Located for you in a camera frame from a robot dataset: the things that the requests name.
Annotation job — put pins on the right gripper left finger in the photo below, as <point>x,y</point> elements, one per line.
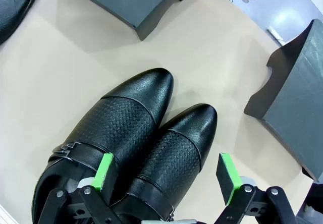
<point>104,173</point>

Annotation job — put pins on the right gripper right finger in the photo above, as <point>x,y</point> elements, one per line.
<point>227,176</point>

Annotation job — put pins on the black perforated leather dress shoe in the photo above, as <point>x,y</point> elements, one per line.
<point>176,148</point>
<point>113,123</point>

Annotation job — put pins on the white floor strip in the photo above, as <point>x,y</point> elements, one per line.
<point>275,33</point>

